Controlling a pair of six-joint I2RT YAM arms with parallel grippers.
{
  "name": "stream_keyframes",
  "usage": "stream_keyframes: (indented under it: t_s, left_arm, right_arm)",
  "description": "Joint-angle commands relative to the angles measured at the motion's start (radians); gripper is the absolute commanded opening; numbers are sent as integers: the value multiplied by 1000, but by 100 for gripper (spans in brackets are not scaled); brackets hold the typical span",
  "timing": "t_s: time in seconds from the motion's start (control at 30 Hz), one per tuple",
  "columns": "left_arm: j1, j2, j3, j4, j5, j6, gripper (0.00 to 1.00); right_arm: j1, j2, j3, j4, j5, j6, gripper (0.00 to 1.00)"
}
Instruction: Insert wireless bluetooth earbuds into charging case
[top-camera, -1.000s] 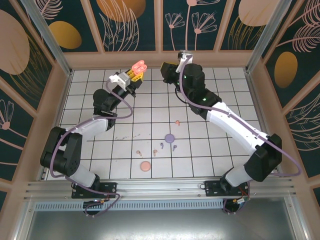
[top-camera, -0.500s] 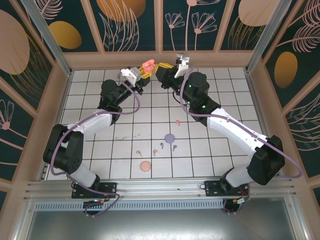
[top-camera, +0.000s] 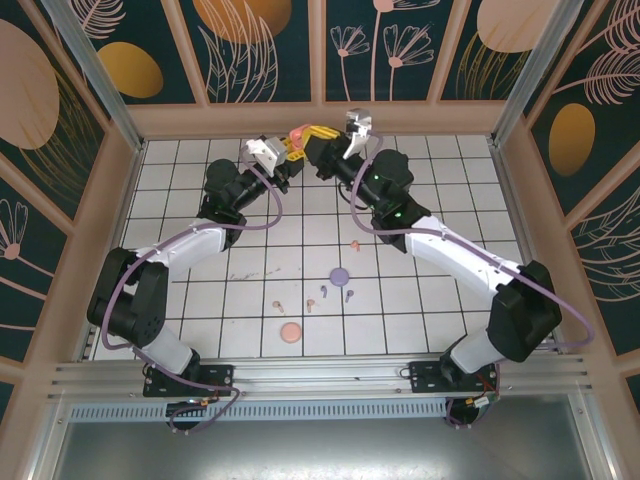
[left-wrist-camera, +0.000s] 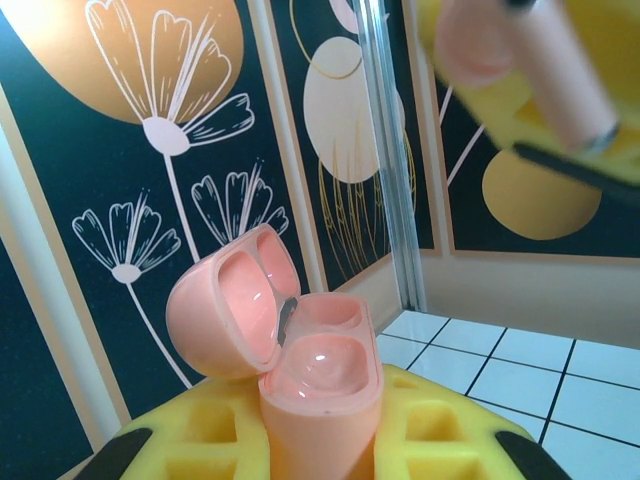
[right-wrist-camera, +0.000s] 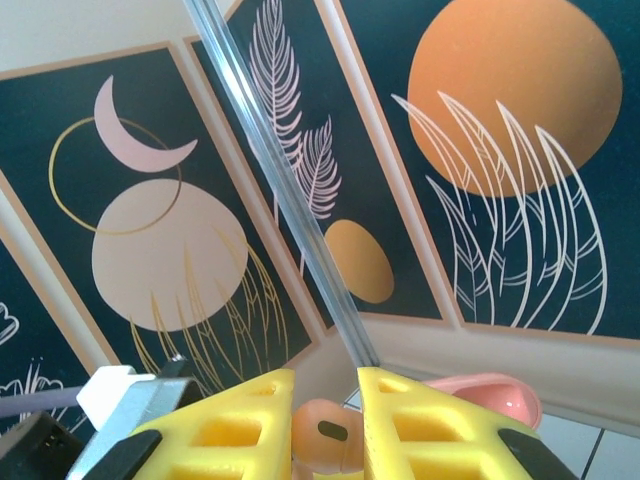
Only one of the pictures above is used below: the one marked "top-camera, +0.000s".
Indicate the salmon rectangular earbud case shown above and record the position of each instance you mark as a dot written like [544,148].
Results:
[297,134]

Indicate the purple round earbud case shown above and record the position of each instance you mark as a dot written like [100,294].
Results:
[339,276]

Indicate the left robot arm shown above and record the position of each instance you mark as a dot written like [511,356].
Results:
[190,250]

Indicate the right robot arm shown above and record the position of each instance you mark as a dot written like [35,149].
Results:
[450,250]

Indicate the black electronics housing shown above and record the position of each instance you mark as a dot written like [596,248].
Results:
[467,417]
[182,407]

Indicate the grey metal sheet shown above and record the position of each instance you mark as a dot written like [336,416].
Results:
[320,450]

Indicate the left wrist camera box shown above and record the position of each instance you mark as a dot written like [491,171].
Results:
[262,152]

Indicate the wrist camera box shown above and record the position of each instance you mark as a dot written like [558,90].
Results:
[262,152]
[357,127]

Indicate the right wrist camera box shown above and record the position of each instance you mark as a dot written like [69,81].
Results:
[357,127]

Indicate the aluminium table side rail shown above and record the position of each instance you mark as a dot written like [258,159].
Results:
[511,200]
[125,200]

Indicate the aluminium corner post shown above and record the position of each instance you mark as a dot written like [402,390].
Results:
[530,65]
[100,85]

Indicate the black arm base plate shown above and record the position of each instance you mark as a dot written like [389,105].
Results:
[425,380]
[215,377]

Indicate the aluminium frame rail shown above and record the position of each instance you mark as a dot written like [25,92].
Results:
[320,372]

